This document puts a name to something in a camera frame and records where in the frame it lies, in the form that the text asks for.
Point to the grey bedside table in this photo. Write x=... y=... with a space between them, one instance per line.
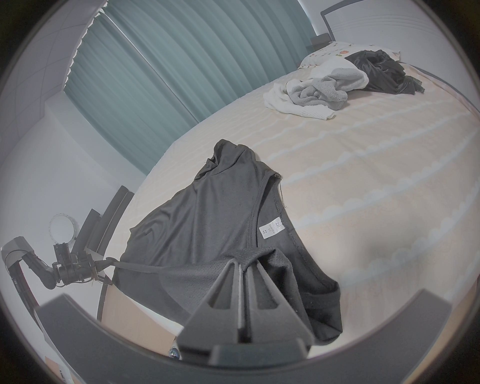
x=322 y=39

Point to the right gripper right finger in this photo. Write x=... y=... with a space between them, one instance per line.
x=281 y=326

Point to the blue-green curtain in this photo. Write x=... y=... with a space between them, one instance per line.
x=123 y=112
x=225 y=48

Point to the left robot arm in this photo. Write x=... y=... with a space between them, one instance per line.
x=17 y=249

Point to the black shiny garment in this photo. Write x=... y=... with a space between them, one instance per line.
x=386 y=71

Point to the bed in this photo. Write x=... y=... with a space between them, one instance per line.
x=375 y=168

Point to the white printed pillow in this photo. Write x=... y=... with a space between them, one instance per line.
x=326 y=50

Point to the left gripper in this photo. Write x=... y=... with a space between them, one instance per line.
x=86 y=268

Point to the black T-shirt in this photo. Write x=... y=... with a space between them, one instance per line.
x=225 y=210

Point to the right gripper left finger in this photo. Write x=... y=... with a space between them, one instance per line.
x=202 y=326

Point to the pile of clothes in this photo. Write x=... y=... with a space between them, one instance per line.
x=318 y=90

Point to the round white mirror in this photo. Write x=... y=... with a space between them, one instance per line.
x=62 y=228

